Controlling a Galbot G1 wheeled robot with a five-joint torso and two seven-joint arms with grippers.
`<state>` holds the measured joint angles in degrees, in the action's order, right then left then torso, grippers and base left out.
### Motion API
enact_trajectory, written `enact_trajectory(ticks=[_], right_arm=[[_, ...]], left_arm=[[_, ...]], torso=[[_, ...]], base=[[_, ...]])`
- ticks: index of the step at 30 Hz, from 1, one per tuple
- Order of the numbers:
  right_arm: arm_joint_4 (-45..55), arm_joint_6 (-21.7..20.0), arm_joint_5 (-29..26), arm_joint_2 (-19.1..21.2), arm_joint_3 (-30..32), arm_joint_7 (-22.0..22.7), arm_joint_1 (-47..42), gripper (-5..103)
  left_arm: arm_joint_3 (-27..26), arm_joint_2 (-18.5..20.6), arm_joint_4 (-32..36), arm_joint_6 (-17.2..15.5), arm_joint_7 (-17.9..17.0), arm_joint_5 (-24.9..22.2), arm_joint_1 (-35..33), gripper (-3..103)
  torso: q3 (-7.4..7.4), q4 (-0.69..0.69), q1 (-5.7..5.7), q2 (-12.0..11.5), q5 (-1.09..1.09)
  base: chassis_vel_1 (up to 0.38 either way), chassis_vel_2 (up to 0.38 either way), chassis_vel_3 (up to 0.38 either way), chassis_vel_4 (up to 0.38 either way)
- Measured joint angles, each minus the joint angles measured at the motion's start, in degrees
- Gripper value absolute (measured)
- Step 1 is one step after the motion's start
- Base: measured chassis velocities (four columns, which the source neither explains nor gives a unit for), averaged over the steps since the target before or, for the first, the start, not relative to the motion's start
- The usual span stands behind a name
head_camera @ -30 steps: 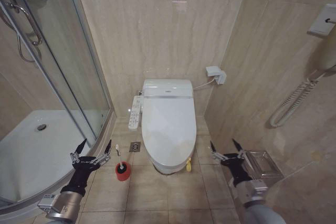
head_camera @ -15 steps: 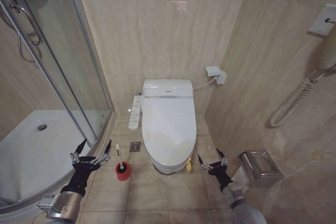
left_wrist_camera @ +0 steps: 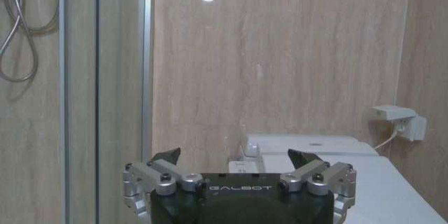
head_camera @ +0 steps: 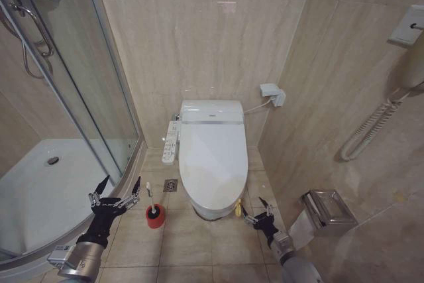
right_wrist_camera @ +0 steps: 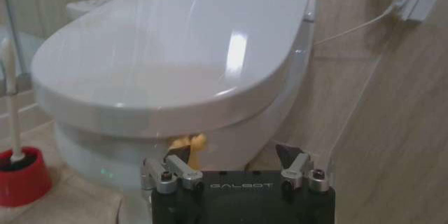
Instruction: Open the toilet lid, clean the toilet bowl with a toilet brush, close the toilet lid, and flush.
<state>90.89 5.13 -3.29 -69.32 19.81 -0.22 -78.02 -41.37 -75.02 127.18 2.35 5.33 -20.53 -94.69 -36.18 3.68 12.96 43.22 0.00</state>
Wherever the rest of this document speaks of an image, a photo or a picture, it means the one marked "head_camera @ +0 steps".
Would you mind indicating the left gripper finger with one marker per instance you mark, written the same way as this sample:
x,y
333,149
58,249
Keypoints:
x,y
134,195
96,197

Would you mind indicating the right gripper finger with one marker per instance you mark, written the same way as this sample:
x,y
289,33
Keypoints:
x,y
250,219
269,209

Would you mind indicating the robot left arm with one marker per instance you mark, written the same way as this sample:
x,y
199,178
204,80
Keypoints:
x,y
83,260

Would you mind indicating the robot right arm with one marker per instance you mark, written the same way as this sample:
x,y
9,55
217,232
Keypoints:
x,y
291,260

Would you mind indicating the white toilet brush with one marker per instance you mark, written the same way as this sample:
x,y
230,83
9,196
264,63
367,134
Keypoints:
x,y
150,197

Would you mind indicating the red toilet brush holder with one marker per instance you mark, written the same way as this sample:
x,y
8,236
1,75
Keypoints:
x,y
155,219

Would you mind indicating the white toilet paper sheet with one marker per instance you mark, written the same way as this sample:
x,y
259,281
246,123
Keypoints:
x,y
303,230

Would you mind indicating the steel toilet paper holder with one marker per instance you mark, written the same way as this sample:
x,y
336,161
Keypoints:
x,y
329,211

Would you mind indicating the white toilet lid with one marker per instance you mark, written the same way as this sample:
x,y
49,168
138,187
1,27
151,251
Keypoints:
x,y
213,163

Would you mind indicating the chrome toilet water valve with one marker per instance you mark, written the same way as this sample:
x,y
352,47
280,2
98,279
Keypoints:
x,y
176,117

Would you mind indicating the white toilet body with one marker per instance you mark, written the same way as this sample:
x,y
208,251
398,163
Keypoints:
x,y
212,110

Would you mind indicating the yellow pull tag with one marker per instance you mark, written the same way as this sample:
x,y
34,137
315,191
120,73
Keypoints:
x,y
237,209

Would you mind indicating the steel floor drain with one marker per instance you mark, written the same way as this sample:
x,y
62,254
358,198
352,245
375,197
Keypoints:
x,y
171,185

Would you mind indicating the white shower tray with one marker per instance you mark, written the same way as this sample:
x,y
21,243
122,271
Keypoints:
x,y
43,190

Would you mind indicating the round shower tray drain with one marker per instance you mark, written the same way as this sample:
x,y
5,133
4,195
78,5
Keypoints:
x,y
52,160

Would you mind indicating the white bidet control panel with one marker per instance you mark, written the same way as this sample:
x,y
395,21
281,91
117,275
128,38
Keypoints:
x,y
170,144

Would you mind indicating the white wall outlet box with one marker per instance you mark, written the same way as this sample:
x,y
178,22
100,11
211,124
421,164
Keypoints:
x,y
273,92

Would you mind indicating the glass shower enclosure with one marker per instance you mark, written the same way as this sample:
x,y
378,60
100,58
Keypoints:
x,y
86,64

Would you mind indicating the cream wall handset unit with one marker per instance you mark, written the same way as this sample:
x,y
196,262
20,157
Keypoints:
x,y
412,31

